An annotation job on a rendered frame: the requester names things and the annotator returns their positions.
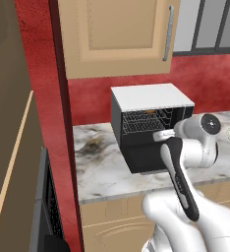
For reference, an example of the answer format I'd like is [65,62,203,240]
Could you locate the beige wall cupboard door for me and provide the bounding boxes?
[57,0,182,80]

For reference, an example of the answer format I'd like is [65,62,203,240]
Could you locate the beige base cupboard door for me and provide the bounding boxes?
[82,220,158,252]

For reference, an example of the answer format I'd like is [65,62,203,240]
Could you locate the beige drawer front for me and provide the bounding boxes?
[80,194,155,228]

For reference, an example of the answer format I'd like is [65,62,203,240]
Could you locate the wire toaster oven rack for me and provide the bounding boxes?
[122,109,172,135]

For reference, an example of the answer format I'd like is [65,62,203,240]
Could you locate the dark framed window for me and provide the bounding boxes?
[172,0,230,57]

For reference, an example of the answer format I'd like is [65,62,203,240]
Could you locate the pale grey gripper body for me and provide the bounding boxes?
[152,129,177,143]

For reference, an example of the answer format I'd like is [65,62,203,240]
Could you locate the black toaster oven door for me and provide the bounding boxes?
[122,142,174,175]

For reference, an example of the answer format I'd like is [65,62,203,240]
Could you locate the tall brown cabinet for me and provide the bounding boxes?
[0,0,45,252]

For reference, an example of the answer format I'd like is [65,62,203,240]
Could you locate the black toaster oven white top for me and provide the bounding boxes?
[110,83,196,175]

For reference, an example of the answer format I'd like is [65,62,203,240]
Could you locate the silver cupboard door handle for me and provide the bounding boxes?
[162,4,175,62]

